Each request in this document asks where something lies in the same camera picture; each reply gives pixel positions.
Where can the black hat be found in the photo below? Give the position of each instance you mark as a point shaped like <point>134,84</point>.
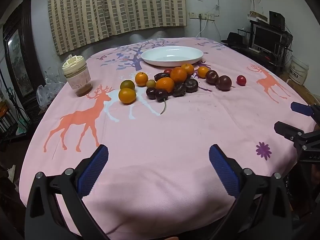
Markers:
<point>233,39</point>

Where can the small yellow-green fruit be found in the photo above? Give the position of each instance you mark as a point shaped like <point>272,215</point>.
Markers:
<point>150,83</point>

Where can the white oval plate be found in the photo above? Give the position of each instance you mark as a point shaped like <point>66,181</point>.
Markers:
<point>172,55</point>

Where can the pink printed tablecloth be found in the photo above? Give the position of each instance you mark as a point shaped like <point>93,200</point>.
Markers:
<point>175,130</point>

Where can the striped beige curtain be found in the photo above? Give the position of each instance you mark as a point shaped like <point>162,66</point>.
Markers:
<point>117,10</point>

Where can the flat beige box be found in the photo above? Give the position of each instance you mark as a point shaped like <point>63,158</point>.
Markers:
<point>257,15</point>

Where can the greenish tangerine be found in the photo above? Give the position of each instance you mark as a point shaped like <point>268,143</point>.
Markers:
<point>127,83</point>

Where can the jar with cream lid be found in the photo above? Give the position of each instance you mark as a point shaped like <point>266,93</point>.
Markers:
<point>76,76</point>

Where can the dark red cherry with stem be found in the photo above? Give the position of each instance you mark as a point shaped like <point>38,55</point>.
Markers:
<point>161,94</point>

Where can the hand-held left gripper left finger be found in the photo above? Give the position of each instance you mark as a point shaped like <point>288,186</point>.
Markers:
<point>93,170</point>

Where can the black computer monitor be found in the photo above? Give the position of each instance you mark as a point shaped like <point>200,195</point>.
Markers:
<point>266,38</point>

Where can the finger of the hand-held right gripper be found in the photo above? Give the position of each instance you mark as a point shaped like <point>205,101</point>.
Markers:
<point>287,129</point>
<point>300,108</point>

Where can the white wall outlet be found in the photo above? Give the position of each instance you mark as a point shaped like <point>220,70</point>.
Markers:
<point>192,14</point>

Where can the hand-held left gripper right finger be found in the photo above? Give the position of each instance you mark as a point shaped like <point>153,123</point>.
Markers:
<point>223,172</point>

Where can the white plastic bucket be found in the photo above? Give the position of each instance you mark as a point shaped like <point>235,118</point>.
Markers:
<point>298,70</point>

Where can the clear plastic bag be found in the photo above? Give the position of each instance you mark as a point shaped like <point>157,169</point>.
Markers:
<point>48,92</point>

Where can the dark framed picture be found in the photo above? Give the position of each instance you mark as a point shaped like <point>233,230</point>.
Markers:
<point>17,55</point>

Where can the black desk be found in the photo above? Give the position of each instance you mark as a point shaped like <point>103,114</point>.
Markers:
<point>262,58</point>

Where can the black speaker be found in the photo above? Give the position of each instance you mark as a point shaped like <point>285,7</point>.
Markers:
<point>276,18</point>

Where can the red cherry tomato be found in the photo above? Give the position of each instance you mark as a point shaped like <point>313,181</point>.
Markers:
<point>241,80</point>
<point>167,71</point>

